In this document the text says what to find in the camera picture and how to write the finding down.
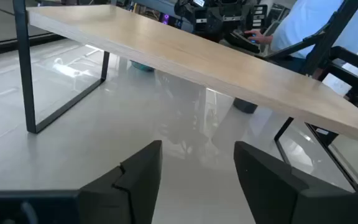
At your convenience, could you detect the wooden tray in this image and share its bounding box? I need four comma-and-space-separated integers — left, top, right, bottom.
12, 0, 358, 191

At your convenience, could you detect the person's hand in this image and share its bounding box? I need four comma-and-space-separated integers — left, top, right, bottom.
244, 29, 273, 45

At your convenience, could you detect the person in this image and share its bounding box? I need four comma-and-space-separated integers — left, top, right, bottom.
244, 0, 358, 74

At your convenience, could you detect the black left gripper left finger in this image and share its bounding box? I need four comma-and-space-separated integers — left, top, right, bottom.
79, 140, 163, 224

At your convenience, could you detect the light blue mug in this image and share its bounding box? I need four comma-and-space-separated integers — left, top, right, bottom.
130, 60, 155, 73

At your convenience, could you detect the backlit black keyboard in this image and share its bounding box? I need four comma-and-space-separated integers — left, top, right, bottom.
224, 29, 261, 54

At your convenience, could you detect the computer case with purple light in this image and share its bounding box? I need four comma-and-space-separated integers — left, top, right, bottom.
159, 12, 183, 29

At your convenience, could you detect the black aluminium table frame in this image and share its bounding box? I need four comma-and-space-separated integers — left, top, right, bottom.
263, 0, 358, 113

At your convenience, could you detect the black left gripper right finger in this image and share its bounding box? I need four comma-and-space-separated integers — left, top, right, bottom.
233, 141, 358, 224

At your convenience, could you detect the black cup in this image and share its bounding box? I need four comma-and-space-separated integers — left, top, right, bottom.
232, 97, 259, 114

